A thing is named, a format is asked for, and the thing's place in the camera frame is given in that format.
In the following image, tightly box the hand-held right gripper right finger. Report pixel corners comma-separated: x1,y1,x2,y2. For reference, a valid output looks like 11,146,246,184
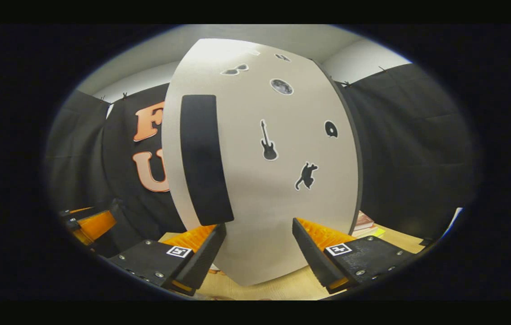
292,218,418,293

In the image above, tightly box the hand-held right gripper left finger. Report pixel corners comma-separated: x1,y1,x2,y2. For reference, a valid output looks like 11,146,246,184
104,223,228,296

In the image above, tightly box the white cabinet door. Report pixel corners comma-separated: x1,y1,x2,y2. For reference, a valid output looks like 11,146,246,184
162,38,360,287

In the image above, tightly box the grey cabinet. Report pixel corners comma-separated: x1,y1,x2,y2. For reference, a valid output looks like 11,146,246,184
312,59,364,235

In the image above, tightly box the black cabinet door handle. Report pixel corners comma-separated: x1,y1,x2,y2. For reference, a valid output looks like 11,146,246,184
180,94,235,226

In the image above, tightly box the yellow book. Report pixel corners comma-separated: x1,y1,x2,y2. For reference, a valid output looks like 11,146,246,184
353,226,387,239

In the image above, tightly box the black backdrop cloth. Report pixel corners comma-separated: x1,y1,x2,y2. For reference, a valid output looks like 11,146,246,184
46,63,479,253

